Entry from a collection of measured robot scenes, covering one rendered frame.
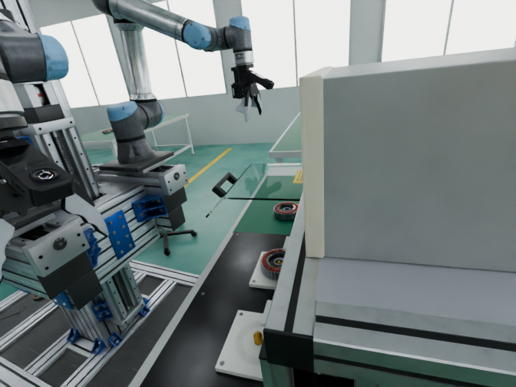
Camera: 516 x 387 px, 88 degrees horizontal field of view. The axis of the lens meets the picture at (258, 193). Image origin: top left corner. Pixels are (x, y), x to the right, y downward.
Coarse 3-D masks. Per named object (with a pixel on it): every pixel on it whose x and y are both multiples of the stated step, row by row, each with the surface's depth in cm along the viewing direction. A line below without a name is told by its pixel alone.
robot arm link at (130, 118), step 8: (120, 104) 108; (128, 104) 106; (136, 104) 110; (112, 112) 104; (120, 112) 104; (128, 112) 106; (136, 112) 109; (144, 112) 114; (112, 120) 106; (120, 120) 105; (128, 120) 107; (136, 120) 109; (144, 120) 114; (112, 128) 109; (120, 128) 107; (128, 128) 107; (136, 128) 109; (144, 128) 117; (120, 136) 108; (128, 136) 108; (136, 136) 110
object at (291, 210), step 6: (282, 204) 118; (288, 204) 118; (294, 204) 116; (276, 210) 113; (282, 210) 117; (288, 210) 114; (294, 210) 111; (276, 216) 113; (282, 216) 111; (288, 216) 110; (294, 216) 111
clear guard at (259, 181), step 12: (252, 168) 80; (264, 168) 79; (276, 168) 78; (288, 168) 77; (300, 168) 76; (240, 180) 72; (252, 180) 71; (264, 180) 71; (276, 180) 70; (288, 180) 69; (228, 192) 66; (240, 192) 65; (252, 192) 65; (264, 192) 64; (276, 192) 63; (288, 192) 63; (300, 192) 62; (216, 204) 65
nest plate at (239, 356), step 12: (240, 312) 68; (252, 312) 67; (240, 324) 65; (252, 324) 64; (228, 336) 62; (240, 336) 62; (252, 336) 61; (228, 348) 59; (240, 348) 59; (252, 348) 59; (228, 360) 57; (240, 360) 56; (252, 360) 56; (228, 372) 55; (240, 372) 54; (252, 372) 54
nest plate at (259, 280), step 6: (264, 252) 89; (258, 264) 84; (258, 270) 81; (252, 276) 79; (258, 276) 79; (264, 276) 78; (252, 282) 77; (258, 282) 77; (264, 282) 76; (270, 282) 76; (276, 282) 76; (264, 288) 76; (270, 288) 75
